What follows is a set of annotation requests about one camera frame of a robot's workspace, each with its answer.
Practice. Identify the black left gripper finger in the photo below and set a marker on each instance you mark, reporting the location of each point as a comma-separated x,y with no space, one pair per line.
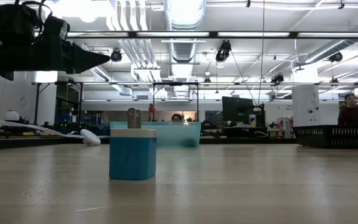
89,58

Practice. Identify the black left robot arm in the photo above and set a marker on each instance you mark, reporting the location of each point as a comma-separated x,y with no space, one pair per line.
11,25

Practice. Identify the teal translucent plastic bin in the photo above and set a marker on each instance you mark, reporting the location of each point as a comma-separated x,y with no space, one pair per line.
179,133

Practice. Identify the black ceiling spotlight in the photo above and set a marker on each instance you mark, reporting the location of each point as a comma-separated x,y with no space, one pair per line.
336,57
223,51
116,55

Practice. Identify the white dome lamp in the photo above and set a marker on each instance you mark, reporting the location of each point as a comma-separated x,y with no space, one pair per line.
12,115

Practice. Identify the white round charger puck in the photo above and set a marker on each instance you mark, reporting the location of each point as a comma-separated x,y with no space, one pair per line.
90,137

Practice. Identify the red figure object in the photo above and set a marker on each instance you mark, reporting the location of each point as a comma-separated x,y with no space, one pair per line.
152,110

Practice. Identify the blue white charger plug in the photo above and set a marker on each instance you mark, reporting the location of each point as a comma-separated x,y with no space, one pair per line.
132,158

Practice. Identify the black computer monitor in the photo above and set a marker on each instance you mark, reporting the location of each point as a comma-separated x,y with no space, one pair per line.
236,109

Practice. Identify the black plastic mesh basket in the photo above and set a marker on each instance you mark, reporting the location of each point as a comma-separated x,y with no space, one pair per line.
331,137

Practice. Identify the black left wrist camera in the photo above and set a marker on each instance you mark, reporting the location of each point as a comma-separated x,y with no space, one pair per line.
57,28

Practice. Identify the black background rig frame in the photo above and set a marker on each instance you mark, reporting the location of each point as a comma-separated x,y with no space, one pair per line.
175,83

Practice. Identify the silver ventilation duct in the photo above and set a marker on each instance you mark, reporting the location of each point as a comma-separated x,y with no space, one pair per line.
183,18

